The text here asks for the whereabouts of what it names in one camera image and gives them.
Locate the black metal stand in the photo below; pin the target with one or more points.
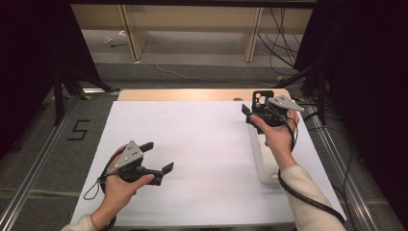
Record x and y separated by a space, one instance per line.
321 106
58 102

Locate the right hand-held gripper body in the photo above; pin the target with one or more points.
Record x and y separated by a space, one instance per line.
285 103

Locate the person's right hand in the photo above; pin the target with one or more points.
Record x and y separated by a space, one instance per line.
279 138

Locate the white table sheet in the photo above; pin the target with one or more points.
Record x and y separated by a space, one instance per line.
208 144

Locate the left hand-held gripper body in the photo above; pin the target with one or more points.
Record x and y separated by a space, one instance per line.
130 155

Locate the black curtain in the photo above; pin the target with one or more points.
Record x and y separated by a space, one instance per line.
29 64
369 80

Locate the aluminium floor rail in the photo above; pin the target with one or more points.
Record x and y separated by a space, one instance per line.
52 141
345 179

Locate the light wooden shelf unit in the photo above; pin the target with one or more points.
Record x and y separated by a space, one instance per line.
192 19

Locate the person's left hand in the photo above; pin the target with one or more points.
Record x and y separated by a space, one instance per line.
118 195

